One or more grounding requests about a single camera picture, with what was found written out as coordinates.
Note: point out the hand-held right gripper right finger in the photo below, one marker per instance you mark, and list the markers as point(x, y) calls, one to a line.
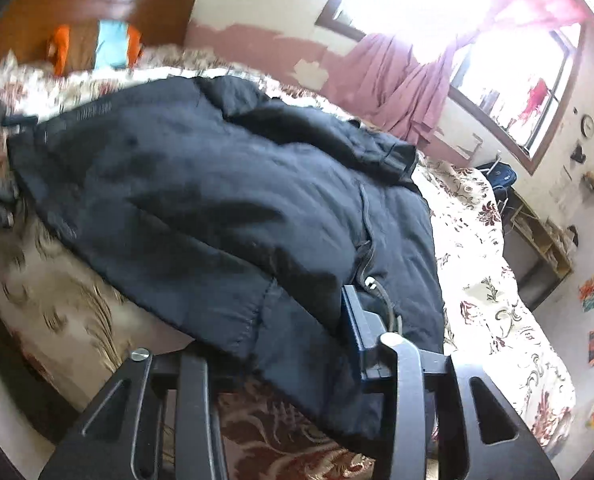
point(352, 317)

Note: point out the blue backpack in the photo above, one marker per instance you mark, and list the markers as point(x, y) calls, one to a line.
point(499, 176)

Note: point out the brown framed window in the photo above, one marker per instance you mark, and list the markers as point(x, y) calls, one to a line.
point(497, 75)

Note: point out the red hanging garment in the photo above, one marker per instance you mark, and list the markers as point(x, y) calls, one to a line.
point(534, 97)

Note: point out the wooden headboard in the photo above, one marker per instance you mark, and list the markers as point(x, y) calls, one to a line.
point(77, 0)

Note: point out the white wall paper sheet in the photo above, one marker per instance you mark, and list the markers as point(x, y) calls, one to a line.
point(561, 184)

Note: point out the orange brown blue pillow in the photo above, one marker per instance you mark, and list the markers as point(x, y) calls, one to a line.
point(77, 45)

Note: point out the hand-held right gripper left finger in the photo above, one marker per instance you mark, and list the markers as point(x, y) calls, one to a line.
point(192, 385)

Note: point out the dark navy jacket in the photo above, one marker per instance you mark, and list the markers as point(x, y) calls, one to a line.
point(202, 210)

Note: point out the black wall-hung object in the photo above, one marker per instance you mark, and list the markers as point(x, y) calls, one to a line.
point(578, 154)

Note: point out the round wall clock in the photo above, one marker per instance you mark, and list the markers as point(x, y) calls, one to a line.
point(587, 126)

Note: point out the wooden shelf desk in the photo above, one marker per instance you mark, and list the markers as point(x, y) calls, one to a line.
point(547, 255)

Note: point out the floral bedspread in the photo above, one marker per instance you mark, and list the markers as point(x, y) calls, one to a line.
point(487, 310)

